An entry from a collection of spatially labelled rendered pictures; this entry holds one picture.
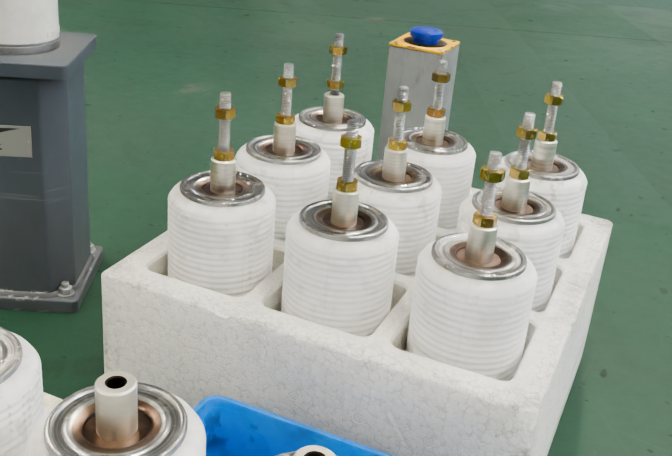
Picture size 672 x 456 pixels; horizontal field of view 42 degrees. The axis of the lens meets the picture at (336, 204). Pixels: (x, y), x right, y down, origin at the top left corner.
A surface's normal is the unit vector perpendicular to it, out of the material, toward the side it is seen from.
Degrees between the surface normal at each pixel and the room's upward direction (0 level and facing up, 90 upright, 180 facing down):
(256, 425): 88
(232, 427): 88
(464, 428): 90
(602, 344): 0
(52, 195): 90
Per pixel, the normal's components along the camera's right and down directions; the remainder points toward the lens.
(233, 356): -0.41, 0.34
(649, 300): 0.08, -0.91
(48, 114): 0.70, 0.34
